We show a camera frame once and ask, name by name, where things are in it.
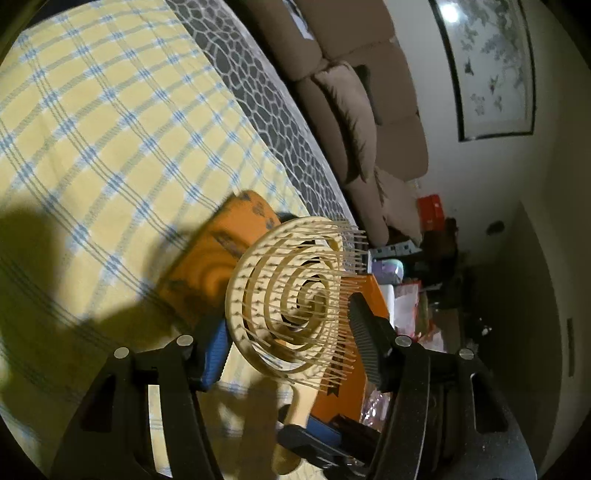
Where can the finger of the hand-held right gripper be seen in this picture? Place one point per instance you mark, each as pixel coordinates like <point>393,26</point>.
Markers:
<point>323,424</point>

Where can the large brown cushion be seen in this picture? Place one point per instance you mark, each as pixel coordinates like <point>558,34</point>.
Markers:
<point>346,115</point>

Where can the orange cardboard box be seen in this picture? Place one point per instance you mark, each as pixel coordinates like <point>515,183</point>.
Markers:
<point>344,401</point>

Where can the purple container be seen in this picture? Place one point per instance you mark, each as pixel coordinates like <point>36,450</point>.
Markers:
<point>388,270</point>

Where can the yellow plaid tablecloth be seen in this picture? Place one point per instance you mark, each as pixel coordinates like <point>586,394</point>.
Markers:
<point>92,138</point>

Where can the framed wall painting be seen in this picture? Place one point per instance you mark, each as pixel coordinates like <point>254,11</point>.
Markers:
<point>489,69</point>

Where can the red box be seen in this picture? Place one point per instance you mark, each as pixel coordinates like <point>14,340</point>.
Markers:
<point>431,212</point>

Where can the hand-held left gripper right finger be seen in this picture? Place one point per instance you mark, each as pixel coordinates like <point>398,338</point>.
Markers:
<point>369,350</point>

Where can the small dark pillow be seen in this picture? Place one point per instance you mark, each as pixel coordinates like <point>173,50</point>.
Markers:
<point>369,92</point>

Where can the white papers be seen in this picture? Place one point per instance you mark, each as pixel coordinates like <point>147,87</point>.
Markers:
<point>298,18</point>

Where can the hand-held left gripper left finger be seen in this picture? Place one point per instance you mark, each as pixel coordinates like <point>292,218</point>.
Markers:
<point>213,360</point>

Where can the wooden hairbrush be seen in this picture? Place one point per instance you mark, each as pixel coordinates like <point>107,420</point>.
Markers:
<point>295,406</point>

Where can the flat brown cushion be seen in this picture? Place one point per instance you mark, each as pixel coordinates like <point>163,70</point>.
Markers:
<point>397,203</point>

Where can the orange patterned towel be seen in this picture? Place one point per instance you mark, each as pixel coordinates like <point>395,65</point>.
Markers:
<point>207,258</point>

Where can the brown sofa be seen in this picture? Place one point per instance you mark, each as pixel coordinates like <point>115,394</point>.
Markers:
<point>397,92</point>

